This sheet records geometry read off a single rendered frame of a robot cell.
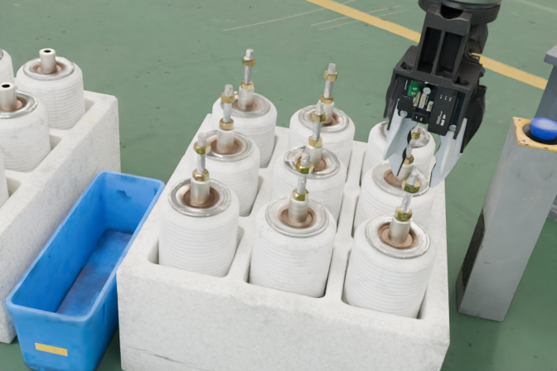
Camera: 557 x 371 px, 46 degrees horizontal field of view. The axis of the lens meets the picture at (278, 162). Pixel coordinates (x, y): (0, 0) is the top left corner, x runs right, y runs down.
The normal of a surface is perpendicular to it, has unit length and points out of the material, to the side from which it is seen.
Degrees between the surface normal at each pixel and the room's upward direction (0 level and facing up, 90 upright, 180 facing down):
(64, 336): 92
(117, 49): 0
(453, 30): 90
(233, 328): 90
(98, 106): 0
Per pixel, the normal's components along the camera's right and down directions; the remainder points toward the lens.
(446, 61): -0.41, 0.48
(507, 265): -0.19, 0.54
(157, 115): 0.10, -0.82
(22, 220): 0.98, 0.18
